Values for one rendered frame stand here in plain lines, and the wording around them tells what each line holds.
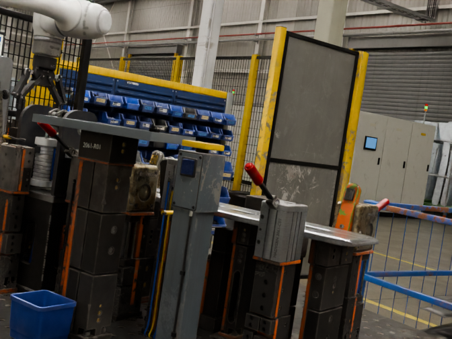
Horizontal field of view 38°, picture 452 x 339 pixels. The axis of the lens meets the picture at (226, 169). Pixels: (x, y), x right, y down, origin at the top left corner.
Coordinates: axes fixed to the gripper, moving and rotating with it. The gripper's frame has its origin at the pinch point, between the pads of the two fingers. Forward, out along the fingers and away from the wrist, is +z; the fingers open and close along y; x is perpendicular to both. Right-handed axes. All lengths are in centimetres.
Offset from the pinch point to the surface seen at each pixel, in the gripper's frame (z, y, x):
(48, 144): 5.3, -23.2, -36.2
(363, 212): 10, 14, -109
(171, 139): -2, -34, -88
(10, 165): 11.4, -32.9, -35.1
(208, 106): -22, 241, 123
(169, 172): 6, -21, -77
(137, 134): -2, -40, -85
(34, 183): 15.7, -24.6, -34.6
